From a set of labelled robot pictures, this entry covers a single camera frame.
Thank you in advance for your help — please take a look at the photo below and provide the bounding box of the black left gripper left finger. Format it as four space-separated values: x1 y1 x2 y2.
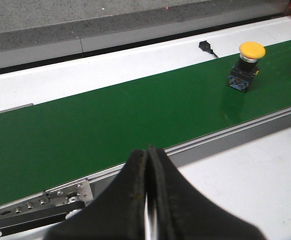
44 149 147 240

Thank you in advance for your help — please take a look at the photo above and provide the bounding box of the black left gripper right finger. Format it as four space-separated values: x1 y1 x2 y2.
147 146 265 240

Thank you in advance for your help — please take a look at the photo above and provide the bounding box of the yellow mushroom push button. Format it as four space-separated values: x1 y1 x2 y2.
226 41 266 93

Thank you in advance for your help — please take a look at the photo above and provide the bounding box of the green conveyor belt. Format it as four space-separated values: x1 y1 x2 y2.
0 40 291 205

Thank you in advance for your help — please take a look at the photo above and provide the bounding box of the black drive belt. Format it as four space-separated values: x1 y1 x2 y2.
0 201 86 237

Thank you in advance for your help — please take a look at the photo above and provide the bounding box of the steel conveyor end bracket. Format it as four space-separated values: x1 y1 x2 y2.
0 179 94 220

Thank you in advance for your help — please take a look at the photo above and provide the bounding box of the aluminium conveyor side rail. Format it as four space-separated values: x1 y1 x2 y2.
85 101 291 183

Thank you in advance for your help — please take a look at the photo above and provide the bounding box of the black sensor with cable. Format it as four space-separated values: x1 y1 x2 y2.
198 40 219 59

